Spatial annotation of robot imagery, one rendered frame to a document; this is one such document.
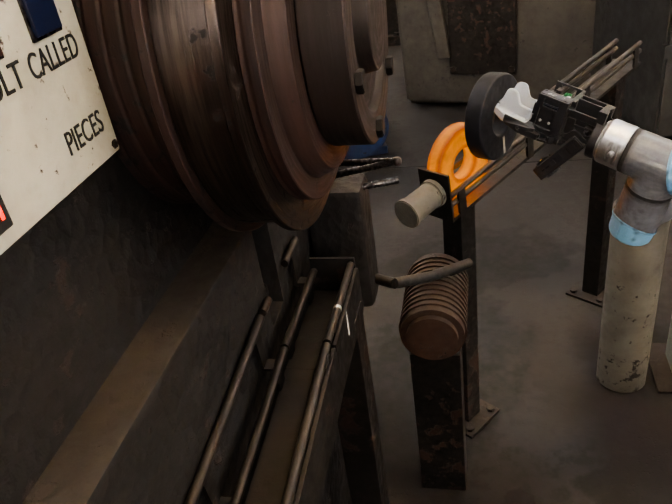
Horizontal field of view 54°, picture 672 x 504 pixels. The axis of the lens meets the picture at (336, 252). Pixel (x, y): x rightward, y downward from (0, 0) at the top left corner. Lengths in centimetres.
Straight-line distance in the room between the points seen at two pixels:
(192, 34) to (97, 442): 35
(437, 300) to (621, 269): 53
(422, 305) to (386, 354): 72
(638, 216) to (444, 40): 249
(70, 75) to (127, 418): 30
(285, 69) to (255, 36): 5
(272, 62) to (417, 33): 302
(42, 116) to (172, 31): 13
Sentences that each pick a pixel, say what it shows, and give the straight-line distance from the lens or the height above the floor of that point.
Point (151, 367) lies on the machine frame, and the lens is 67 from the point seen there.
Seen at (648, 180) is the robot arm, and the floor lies 77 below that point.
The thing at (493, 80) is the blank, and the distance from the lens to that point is 121.
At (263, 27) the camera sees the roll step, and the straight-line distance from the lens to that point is 61.
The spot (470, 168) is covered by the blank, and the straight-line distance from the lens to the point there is 138.
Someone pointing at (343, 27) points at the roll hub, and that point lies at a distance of 63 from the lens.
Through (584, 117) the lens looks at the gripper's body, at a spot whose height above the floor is 85.
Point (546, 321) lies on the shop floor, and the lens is 207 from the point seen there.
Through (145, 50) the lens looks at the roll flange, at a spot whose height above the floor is 115.
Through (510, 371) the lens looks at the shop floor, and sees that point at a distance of 189.
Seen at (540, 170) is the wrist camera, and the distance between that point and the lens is 123.
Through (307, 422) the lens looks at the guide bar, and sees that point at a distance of 81.
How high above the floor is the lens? 128
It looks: 31 degrees down
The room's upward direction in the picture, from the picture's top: 9 degrees counter-clockwise
